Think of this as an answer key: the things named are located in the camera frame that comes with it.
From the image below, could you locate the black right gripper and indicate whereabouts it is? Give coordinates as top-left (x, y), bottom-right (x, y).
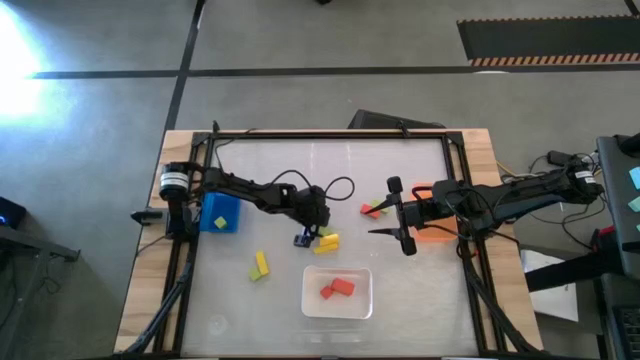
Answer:
top-left (363, 175), bottom-right (436, 257)

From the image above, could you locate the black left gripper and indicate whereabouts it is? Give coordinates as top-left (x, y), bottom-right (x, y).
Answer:
top-left (293, 185), bottom-right (331, 249)

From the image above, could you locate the red rectangular wooden block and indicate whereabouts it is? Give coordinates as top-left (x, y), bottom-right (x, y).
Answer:
top-left (330, 277), bottom-right (357, 298)

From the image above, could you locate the white plastic bin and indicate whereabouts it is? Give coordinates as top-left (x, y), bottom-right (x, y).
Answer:
top-left (300, 264), bottom-right (374, 320)

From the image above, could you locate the blue plastic bin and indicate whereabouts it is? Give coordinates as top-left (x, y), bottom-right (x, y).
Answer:
top-left (198, 192), bottom-right (242, 234)

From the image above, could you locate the black desk leg bar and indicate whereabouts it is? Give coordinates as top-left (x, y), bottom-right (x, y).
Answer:
top-left (524, 249), bottom-right (624, 294)

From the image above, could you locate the white paper sheet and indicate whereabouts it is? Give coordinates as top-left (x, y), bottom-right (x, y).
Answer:
top-left (519, 248), bottom-right (580, 324)

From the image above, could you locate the dark grey desk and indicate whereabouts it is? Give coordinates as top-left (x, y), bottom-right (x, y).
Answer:
top-left (596, 133), bottom-right (640, 281)

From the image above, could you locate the black hazard striped floor mat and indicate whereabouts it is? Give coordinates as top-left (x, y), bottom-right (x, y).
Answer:
top-left (457, 14), bottom-right (640, 68)

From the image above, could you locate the dark metal stand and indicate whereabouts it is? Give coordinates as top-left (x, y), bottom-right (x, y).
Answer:
top-left (0, 224), bottom-right (81, 360)

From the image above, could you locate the black device with blue light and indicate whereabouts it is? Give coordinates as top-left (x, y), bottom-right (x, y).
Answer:
top-left (0, 195), bottom-right (27, 230)

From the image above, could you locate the black metal table frame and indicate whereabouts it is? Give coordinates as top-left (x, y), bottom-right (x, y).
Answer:
top-left (112, 128), bottom-right (549, 360)

